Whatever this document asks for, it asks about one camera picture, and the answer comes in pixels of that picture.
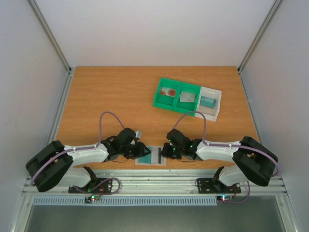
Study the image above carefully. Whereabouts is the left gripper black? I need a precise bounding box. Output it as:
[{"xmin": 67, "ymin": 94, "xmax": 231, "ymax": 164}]
[{"xmin": 120, "ymin": 142, "xmax": 151, "ymax": 160}]

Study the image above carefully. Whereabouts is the white card holder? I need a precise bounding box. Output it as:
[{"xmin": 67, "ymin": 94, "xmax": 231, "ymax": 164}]
[{"xmin": 134, "ymin": 145, "xmax": 168, "ymax": 166}]

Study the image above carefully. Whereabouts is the white red floral card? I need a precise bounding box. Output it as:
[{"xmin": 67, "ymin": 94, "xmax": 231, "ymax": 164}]
[{"xmin": 180, "ymin": 91, "xmax": 196, "ymax": 103}]

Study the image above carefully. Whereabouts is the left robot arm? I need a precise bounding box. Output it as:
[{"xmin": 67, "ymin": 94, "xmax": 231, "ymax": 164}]
[{"xmin": 26, "ymin": 128, "xmax": 151, "ymax": 192}]

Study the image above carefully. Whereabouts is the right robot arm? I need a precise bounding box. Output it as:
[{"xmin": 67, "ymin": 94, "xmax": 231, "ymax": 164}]
[{"xmin": 160, "ymin": 129, "xmax": 279, "ymax": 193}]

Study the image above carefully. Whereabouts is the red patterned card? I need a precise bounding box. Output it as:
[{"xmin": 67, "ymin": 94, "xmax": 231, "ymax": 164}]
[{"xmin": 159, "ymin": 87, "xmax": 176, "ymax": 97}]

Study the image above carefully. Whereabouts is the teal card in bin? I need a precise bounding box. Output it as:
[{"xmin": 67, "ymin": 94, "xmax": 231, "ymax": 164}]
[{"xmin": 199, "ymin": 96, "xmax": 216, "ymax": 109}]

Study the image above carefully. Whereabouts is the green bin left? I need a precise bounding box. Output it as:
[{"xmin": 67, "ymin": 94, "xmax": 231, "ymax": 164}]
[{"xmin": 153, "ymin": 78, "xmax": 180, "ymax": 111}]

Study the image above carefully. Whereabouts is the green bin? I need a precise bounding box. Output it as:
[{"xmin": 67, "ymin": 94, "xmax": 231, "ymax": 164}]
[
  {"xmin": 153, "ymin": 78, "xmax": 180, "ymax": 111},
  {"xmin": 173, "ymin": 82, "xmax": 201, "ymax": 114}
]

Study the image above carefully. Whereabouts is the green bin middle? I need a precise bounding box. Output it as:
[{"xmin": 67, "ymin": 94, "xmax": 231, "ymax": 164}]
[{"xmin": 173, "ymin": 82, "xmax": 201, "ymax": 114}]

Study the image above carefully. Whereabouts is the white bin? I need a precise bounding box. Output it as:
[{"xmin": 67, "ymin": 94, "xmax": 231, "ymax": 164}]
[{"xmin": 196, "ymin": 87, "xmax": 222, "ymax": 122}]

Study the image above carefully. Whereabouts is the left circuit board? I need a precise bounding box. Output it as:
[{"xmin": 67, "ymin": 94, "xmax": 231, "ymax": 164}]
[{"xmin": 84, "ymin": 195, "xmax": 100, "ymax": 203}]

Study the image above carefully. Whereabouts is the circuit board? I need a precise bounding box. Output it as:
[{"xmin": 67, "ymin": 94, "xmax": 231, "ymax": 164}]
[
  {"xmin": 84, "ymin": 195, "xmax": 100, "ymax": 203},
  {"xmin": 217, "ymin": 195, "xmax": 236, "ymax": 202}
]

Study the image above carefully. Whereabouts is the right circuit board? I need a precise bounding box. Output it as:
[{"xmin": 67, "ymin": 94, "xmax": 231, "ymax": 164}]
[{"xmin": 217, "ymin": 195, "xmax": 236, "ymax": 202}]

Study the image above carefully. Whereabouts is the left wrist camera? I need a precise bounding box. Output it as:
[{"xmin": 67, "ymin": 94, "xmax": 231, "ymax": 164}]
[{"xmin": 131, "ymin": 130, "xmax": 142, "ymax": 145}]

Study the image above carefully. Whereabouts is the aluminium front rail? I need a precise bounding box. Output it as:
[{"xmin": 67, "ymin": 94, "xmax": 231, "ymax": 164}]
[{"xmin": 22, "ymin": 169, "xmax": 287, "ymax": 196}]

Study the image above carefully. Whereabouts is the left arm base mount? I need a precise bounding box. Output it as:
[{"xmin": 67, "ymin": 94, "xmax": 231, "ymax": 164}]
[{"xmin": 68, "ymin": 178, "xmax": 113, "ymax": 194}]

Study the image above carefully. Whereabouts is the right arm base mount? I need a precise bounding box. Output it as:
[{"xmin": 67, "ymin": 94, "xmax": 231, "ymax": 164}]
[{"xmin": 195, "ymin": 178, "xmax": 241, "ymax": 194}]

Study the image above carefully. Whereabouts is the grey slotted cable duct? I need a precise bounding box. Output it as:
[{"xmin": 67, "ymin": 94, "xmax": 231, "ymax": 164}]
[{"xmin": 32, "ymin": 196, "xmax": 217, "ymax": 206}]

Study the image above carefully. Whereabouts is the left aluminium frame post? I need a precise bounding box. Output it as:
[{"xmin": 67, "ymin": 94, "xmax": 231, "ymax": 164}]
[{"xmin": 27, "ymin": 0, "xmax": 71, "ymax": 74}]

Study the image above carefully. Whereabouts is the aluminium frame post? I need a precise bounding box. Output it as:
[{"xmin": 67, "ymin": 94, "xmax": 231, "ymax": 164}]
[
  {"xmin": 27, "ymin": 0, "xmax": 71, "ymax": 74},
  {"xmin": 238, "ymin": 0, "xmax": 283, "ymax": 75}
]

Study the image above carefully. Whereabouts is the right aluminium frame post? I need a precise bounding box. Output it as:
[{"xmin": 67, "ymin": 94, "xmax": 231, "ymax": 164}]
[{"xmin": 238, "ymin": 0, "xmax": 283, "ymax": 75}]

